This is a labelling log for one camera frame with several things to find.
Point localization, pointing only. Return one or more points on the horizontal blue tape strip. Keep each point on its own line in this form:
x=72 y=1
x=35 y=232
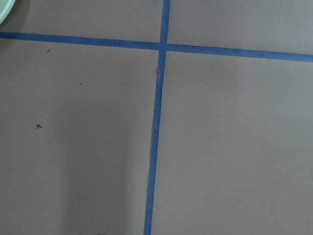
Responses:
x=155 y=46

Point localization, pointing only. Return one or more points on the vertical blue tape strip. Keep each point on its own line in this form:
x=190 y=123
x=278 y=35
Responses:
x=156 y=117

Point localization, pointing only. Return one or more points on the green plate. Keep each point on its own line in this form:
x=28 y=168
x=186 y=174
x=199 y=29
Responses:
x=5 y=8

